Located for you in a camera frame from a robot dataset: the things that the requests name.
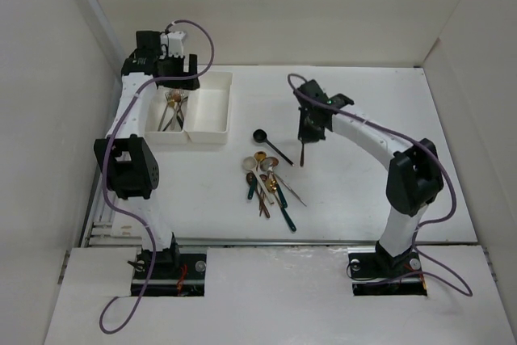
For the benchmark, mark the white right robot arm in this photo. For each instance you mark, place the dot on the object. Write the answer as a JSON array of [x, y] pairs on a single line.
[[414, 180]]

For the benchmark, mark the white right utensil tray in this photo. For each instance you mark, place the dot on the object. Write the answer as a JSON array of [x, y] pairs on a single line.
[[209, 109]]

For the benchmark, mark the gold spoon green handle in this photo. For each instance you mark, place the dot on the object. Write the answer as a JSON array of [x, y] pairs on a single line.
[[274, 189]]

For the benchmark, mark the gold fork green handle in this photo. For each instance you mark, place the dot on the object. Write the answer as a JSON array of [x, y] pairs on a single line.
[[172, 99]]

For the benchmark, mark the white left utensil tray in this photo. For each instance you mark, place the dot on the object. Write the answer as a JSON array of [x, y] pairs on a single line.
[[167, 117]]

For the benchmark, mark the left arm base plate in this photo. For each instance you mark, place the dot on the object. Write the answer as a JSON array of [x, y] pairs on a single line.
[[185, 277]]

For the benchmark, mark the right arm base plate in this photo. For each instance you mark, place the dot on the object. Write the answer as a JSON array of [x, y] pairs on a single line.
[[373, 278]]

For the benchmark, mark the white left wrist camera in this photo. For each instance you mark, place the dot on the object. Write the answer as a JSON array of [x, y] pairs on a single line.
[[172, 44]]

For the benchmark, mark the black round spoon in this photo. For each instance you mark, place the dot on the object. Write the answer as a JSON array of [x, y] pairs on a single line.
[[260, 136]]

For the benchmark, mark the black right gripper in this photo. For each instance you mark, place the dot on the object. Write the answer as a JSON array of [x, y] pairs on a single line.
[[306, 136]]

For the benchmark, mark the aluminium rail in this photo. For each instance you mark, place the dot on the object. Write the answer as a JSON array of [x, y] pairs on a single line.
[[109, 241]]

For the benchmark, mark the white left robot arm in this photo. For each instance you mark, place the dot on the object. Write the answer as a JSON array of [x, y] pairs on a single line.
[[130, 172]]

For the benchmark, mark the cream white spoon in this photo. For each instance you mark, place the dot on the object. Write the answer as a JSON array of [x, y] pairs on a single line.
[[251, 165]]

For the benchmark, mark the copper spoon green handle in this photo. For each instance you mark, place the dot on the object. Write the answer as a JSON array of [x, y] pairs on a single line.
[[252, 182]]

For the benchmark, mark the copper fork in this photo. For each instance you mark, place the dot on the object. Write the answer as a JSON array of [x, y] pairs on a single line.
[[302, 154]]

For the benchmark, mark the white utensil tray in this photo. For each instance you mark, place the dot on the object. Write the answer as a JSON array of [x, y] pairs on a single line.
[[167, 117], [209, 109]]

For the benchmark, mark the black fork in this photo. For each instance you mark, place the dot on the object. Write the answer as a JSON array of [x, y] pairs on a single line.
[[180, 116]]

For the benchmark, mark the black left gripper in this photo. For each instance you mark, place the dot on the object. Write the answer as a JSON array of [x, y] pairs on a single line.
[[179, 61]]

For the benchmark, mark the silver spoon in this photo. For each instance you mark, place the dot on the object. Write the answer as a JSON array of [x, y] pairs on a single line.
[[268, 165]]

